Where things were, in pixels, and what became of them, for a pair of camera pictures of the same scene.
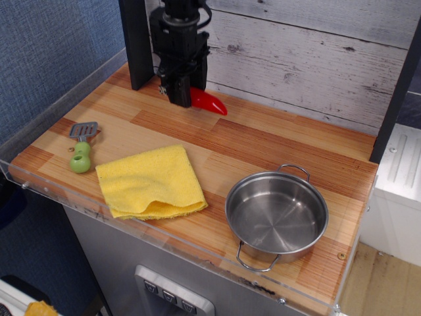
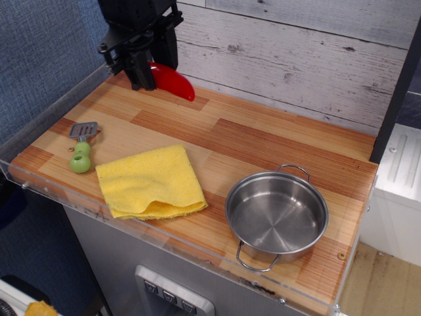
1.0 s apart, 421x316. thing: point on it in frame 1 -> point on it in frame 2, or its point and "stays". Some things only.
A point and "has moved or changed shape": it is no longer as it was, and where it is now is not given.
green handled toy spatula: x=80 y=162 stays
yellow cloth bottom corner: x=40 y=309 stays
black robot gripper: x=181 y=49 -> x=130 y=24
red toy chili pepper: x=202 y=100 has moved or changed shape
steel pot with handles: x=277 y=214 stays
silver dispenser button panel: x=162 y=295 stays
